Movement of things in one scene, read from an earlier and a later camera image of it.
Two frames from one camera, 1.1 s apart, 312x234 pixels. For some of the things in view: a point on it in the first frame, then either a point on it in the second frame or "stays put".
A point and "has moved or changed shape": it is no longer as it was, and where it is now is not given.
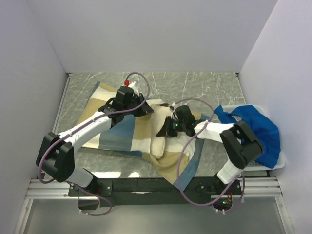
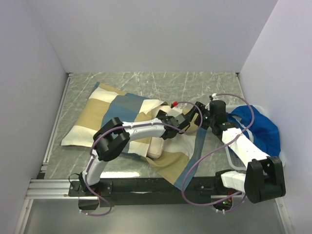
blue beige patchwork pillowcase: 135,134 has moved or changed shape
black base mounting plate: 151,192 stays put
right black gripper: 166,131 to 205,108
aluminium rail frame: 252,188 stays put
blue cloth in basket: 263,128 stays put
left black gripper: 145,109 to 164,114
